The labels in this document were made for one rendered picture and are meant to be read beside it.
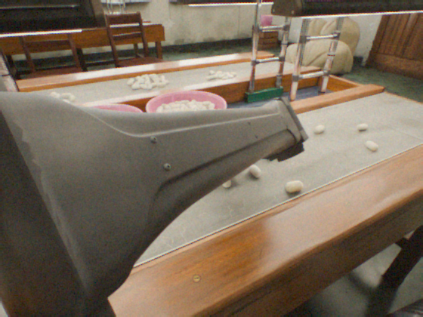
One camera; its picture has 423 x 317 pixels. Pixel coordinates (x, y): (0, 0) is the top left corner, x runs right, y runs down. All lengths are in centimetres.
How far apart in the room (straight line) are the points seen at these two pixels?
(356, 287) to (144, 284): 113
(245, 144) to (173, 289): 25
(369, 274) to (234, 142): 134
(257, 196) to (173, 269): 23
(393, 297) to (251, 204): 104
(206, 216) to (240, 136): 32
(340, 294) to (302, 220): 90
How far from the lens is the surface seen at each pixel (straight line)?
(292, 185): 53
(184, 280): 37
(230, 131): 16
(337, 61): 336
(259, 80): 116
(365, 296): 138
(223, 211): 48
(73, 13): 42
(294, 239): 42
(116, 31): 318
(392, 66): 506
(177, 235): 44
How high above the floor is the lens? 109
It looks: 35 degrees down
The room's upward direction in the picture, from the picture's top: straight up
